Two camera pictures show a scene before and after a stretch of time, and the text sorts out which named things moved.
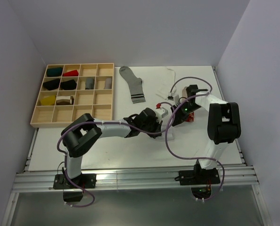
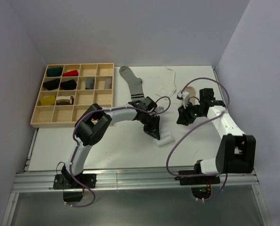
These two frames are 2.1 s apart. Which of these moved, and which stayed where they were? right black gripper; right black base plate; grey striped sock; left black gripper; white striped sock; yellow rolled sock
Moved: white striped sock; right black gripper
Stayed: left black gripper; yellow rolled sock; right black base plate; grey striped sock
